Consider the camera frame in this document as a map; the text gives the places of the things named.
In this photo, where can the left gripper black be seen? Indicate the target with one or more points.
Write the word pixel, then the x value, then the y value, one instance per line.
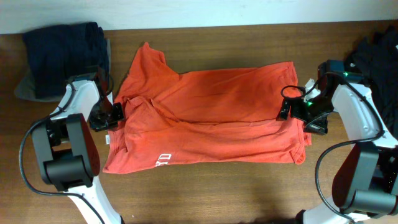
pixel 119 116

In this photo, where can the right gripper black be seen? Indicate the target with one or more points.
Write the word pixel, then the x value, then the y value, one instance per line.
pixel 318 126

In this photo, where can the orange red printed t-shirt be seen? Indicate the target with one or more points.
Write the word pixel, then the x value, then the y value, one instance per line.
pixel 202 116

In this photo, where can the navy blue garment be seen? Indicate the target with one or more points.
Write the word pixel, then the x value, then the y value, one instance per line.
pixel 88 30

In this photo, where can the grey garment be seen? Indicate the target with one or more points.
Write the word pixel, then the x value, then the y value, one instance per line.
pixel 25 91

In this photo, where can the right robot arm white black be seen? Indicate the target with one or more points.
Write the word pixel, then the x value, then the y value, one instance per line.
pixel 365 186

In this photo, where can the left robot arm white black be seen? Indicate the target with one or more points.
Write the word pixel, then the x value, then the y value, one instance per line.
pixel 65 150

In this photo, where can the pile of dark clothes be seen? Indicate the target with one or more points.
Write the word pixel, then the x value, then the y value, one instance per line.
pixel 377 59

